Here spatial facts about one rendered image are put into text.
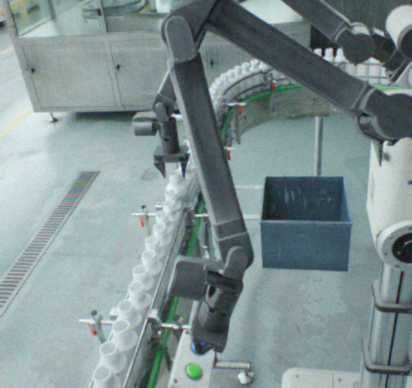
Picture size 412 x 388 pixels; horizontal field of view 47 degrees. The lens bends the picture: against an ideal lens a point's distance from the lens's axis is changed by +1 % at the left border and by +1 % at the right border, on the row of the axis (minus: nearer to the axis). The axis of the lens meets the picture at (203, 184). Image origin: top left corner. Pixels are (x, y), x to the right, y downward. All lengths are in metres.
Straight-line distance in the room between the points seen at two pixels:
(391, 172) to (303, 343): 1.56
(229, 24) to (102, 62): 4.02
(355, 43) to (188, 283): 0.74
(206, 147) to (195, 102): 0.08
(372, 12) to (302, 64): 5.57
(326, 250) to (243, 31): 1.09
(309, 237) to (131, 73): 3.34
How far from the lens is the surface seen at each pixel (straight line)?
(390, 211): 1.17
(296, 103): 2.75
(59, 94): 5.12
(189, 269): 0.83
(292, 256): 1.78
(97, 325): 1.23
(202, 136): 0.80
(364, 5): 6.35
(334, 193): 1.98
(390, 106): 0.85
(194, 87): 0.80
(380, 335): 1.53
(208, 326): 0.90
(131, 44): 4.65
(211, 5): 0.81
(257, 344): 2.53
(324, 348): 2.53
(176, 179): 1.51
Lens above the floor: 1.95
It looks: 32 degrees down
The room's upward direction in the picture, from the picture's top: 6 degrees counter-clockwise
